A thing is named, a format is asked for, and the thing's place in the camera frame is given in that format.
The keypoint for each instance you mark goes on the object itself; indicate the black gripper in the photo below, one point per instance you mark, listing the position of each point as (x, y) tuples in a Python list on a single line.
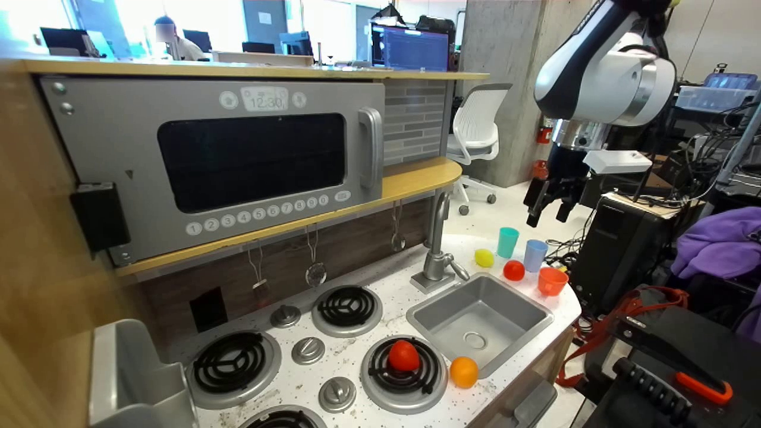
[(566, 170)]

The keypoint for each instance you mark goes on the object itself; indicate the blue plastic cup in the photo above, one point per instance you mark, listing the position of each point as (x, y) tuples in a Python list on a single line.
[(535, 256)]

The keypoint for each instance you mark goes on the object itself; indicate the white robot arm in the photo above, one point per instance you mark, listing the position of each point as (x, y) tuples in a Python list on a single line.
[(609, 73)]

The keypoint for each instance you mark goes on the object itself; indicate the teal plastic cup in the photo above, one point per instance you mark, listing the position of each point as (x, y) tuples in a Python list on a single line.
[(508, 241)]

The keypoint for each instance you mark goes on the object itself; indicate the small red cup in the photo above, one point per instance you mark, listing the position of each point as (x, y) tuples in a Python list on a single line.
[(513, 270)]

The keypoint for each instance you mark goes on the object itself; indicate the white flat box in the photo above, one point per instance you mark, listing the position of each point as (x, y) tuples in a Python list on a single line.
[(616, 161)]

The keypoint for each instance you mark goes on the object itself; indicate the black equipment box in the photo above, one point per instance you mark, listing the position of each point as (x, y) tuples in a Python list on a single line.
[(620, 252)]

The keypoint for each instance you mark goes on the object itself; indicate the light grey office chair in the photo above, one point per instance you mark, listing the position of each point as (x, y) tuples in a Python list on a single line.
[(479, 128)]

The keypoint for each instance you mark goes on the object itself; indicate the silver toy faucet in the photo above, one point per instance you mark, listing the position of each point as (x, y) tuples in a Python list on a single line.
[(439, 252)]

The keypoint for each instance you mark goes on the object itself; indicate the grey toy sink basin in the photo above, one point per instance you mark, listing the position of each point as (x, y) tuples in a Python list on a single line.
[(475, 318)]

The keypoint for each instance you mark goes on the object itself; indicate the purple cloth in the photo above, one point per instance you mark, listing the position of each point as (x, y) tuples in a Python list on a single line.
[(716, 241)]

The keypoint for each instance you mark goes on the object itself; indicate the orange toy ball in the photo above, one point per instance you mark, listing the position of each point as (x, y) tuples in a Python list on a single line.
[(464, 371)]

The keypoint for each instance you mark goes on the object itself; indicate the grey electronic console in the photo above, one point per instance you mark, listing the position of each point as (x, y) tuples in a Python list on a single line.
[(720, 94)]

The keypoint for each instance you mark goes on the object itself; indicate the blue screen monitor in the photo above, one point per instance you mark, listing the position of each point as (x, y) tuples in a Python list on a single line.
[(416, 49)]

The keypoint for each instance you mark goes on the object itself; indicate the red toy ball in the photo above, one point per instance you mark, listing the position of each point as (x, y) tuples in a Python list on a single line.
[(403, 358)]

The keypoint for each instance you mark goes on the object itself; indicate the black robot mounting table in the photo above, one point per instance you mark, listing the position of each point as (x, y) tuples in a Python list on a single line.
[(714, 348)]

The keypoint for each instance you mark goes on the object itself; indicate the black coil toy burner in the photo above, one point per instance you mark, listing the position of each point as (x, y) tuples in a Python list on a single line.
[(228, 362), (377, 394), (345, 307), (277, 419)]

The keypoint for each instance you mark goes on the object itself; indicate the silver stove knob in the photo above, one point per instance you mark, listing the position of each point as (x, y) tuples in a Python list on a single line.
[(284, 315), (336, 394), (308, 351)]

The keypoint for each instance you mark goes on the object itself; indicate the seated person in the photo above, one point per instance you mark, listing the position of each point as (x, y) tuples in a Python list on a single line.
[(181, 43)]

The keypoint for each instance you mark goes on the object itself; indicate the grey toy microwave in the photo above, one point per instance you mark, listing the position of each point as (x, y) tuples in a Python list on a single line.
[(120, 135)]

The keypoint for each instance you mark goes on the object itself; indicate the small black mounted box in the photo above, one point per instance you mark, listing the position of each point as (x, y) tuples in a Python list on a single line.
[(101, 218)]

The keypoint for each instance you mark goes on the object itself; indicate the grey plastic dispenser tray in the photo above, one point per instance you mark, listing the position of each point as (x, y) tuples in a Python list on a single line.
[(126, 371)]

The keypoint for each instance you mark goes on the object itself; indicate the wooden toy kitchen unit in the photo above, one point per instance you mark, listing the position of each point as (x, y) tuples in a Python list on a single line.
[(31, 238)]

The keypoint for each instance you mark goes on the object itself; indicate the black square wall plate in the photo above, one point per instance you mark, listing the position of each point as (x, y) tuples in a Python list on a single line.
[(208, 311)]

